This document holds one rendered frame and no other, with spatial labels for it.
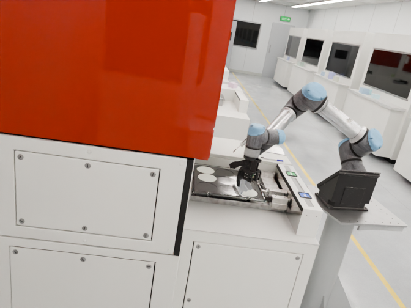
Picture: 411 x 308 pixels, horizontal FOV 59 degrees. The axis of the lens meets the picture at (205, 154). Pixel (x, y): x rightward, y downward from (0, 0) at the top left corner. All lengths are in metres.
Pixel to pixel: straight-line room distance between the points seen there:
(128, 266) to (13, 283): 0.46
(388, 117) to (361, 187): 4.28
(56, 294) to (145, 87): 0.91
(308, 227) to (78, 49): 1.22
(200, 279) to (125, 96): 0.95
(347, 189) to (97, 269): 1.35
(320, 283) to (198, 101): 1.58
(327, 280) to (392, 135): 4.38
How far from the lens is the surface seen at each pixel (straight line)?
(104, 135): 1.27
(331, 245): 2.31
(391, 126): 6.46
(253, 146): 1.68
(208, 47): 1.18
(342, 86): 8.34
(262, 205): 1.90
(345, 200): 2.16
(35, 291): 1.67
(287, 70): 12.52
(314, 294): 2.51
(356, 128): 2.11
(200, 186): 1.83
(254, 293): 1.85
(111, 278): 1.54
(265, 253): 1.72
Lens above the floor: 1.67
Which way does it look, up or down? 20 degrees down
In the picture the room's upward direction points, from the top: 9 degrees clockwise
